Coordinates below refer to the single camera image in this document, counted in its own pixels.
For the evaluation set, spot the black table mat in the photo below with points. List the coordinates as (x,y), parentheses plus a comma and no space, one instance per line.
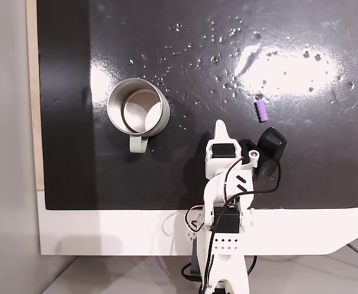
(166,171)

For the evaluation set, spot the pale green steel mug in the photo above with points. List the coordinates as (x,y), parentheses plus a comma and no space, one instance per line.
(137,105)

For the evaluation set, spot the purple ribbed pen grip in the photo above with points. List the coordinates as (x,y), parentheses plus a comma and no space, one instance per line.
(261,111)

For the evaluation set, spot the black camera box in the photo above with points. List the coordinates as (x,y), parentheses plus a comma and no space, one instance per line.
(271,144)

